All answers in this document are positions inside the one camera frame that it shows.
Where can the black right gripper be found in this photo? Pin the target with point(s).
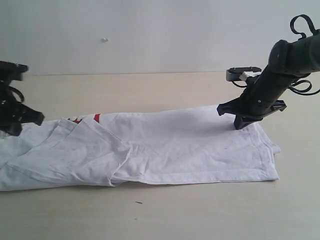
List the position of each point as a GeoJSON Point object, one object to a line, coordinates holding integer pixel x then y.
{"type": "Point", "coordinates": [257, 101]}

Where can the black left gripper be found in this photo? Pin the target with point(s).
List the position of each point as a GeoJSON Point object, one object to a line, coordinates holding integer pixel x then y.
{"type": "Point", "coordinates": [13, 113]}

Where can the white t-shirt with red lettering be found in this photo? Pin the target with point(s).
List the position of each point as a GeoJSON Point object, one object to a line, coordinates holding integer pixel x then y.
{"type": "Point", "coordinates": [173, 147]}

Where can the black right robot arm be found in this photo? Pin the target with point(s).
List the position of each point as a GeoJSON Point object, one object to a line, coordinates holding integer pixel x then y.
{"type": "Point", "coordinates": [287, 63]}

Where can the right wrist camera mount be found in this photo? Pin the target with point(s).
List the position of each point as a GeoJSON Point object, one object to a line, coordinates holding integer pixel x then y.
{"type": "Point", "coordinates": [235, 74]}

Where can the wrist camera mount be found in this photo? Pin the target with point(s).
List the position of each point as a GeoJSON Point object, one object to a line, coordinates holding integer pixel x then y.
{"type": "Point", "coordinates": [10, 71]}
{"type": "Point", "coordinates": [235, 74]}

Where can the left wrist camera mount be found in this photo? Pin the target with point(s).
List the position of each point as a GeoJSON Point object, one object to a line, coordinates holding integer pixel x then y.
{"type": "Point", "coordinates": [10, 71]}

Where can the small white wall fixture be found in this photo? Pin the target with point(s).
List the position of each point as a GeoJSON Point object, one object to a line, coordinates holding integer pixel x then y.
{"type": "Point", "coordinates": [104, 39]}

